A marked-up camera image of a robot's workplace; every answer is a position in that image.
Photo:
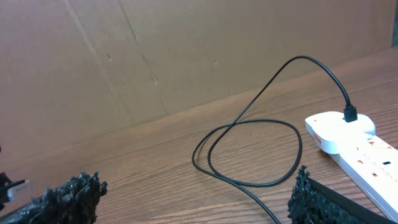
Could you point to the blue Galaxy smartphone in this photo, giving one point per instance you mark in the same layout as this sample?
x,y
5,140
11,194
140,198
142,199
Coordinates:
x,y
19,191

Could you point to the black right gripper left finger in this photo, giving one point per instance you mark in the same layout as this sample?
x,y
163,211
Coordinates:
x,y
74,202

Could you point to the white power strip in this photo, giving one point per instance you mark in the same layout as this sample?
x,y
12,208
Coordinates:
x,y
371,164

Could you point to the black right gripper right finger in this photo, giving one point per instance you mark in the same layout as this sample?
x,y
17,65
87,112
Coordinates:
x,y
313,203

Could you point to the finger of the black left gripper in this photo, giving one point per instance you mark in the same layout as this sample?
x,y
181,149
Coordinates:
x,y
6,185

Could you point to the white charger adapter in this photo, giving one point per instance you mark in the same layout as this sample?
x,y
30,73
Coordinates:
x,y
331,132

